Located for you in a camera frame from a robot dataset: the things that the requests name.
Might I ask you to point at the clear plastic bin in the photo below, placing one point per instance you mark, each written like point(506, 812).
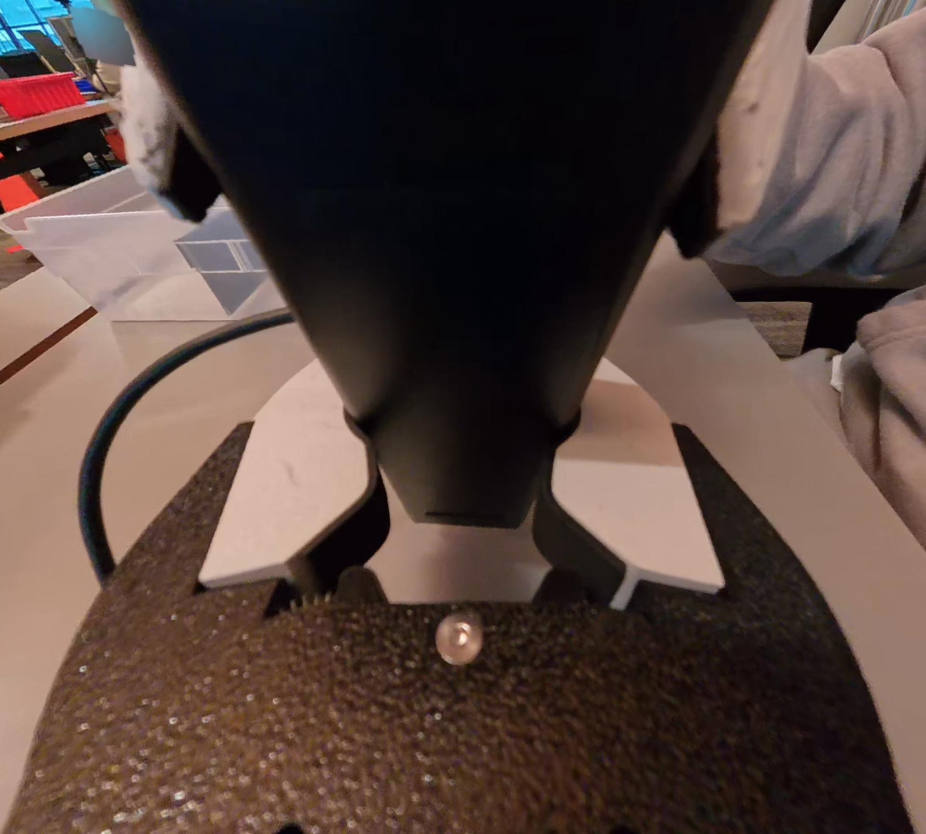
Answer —
point(108, 255)

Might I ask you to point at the red plastic bin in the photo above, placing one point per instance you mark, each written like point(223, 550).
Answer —
point(36, 95)

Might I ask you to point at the matte black USB hub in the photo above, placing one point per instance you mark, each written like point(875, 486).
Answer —
point(434, 197)

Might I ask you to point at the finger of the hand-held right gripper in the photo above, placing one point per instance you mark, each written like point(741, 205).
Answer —
point(774, 89)
point(148, 118)

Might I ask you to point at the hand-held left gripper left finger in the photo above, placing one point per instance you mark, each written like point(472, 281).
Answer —
point(289, 487)

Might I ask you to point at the grey desk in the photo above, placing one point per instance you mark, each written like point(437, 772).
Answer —
point(181, 378)

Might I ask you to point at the person's grey clothing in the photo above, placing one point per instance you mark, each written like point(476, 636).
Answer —
point(897, 414)

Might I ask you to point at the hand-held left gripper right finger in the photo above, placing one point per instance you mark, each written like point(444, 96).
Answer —
point(636, 508)

